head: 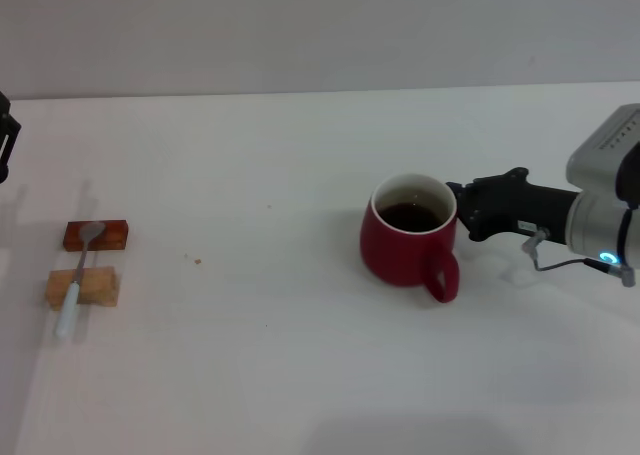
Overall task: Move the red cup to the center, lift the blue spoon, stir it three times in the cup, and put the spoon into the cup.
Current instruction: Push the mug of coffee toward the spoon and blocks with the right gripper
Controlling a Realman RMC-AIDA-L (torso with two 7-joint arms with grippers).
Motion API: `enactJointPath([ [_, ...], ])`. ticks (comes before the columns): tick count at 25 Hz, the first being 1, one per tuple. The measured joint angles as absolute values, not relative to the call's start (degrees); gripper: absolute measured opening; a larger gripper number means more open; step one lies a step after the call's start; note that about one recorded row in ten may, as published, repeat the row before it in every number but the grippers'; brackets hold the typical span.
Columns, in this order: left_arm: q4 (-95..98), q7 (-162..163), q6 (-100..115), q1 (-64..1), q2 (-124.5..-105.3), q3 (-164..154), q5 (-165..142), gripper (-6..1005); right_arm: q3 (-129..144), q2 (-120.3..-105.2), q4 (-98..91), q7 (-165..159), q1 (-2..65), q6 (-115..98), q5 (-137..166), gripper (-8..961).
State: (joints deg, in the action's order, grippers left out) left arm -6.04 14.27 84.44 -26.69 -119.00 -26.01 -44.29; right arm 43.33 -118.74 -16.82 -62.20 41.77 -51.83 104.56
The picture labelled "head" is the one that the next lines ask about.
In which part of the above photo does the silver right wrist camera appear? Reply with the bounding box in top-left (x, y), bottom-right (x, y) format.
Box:
top-left (566, 103), bottom-right (640, 196)

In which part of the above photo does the light wooden block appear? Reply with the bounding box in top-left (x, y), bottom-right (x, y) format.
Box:
top-left (44, 266), bottom-right (121, 310)

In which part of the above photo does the dark brown coffee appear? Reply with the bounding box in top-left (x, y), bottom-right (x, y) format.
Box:
top-left (375, 202), bottom-right (446, 234)

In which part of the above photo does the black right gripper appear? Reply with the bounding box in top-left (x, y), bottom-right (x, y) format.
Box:
top-left (446, 167), bottom-right (584, 242)

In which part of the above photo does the grey right wrist cable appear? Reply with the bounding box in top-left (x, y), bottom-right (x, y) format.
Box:
top-left (522, 227), bottom-right (637, 289)

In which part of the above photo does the spoon with pale blue handle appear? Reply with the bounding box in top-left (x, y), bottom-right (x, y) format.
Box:
top-left (54, 221), bottom-right (107, 340)

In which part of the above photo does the dark reddish wooden block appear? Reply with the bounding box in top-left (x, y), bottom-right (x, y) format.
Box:
top-left (63, 219), bottom-right (132, 253)

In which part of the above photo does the red ceramic coffee cup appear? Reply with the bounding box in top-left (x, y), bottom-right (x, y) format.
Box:
top-left (359, 172), bottom-right (461, 305)

